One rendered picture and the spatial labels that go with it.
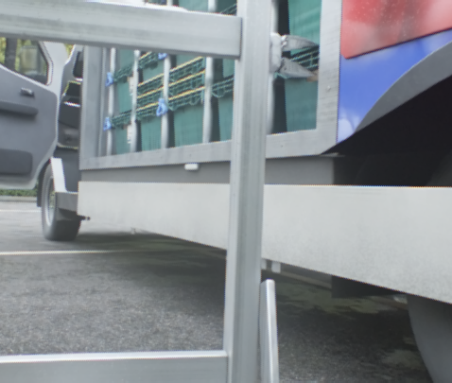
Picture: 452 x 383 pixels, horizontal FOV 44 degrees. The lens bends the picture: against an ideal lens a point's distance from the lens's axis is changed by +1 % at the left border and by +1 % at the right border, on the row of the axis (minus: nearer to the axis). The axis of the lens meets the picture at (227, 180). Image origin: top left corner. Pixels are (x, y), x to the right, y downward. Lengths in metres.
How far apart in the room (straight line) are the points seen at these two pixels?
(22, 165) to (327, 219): 3.46
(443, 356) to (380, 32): 0.67
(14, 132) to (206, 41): 4.16
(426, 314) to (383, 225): 0.21
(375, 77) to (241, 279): 0.88
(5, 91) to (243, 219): 4.17
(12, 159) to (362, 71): 3.52
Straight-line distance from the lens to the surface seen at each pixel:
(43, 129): 4.71
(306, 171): 1.41
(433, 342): 1.26
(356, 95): 1.27
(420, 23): 1.16
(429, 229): 1.10
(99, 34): 0.41
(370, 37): 1.26
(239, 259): 0.40
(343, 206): 1.27
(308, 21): 1.77
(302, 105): 1.71
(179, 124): 2.53
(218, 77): 2.30
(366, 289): 1.41
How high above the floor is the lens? 0.48
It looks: 1 degrees up
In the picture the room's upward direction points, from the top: 2 degrees clockwise
